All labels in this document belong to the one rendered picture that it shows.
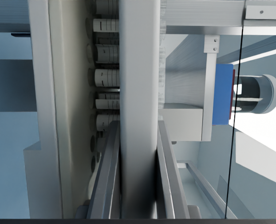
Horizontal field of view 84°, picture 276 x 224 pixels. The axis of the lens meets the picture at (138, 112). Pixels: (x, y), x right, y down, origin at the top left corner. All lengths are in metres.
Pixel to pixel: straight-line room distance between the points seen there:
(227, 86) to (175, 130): 0.22
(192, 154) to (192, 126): 4.38
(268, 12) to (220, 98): 0.24
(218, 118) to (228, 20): 0.28
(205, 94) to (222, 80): 0.09
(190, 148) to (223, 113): 4.21
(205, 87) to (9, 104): 0.72
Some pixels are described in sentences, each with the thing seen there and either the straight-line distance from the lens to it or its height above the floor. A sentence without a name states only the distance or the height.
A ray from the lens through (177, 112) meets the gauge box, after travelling 0.48.
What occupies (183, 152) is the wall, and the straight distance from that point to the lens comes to 4.76.
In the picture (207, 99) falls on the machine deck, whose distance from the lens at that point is 0.51.
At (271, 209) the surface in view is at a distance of 0.66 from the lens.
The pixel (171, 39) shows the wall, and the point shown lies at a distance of 4.06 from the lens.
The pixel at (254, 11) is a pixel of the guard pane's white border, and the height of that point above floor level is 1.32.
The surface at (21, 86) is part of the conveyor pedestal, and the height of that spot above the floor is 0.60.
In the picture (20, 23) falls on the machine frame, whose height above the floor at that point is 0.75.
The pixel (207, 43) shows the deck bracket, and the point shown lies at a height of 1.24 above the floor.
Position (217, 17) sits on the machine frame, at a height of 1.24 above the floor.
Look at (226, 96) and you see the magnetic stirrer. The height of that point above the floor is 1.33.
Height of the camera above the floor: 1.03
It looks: 1 degrees up
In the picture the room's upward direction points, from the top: 90 degrees clockwise
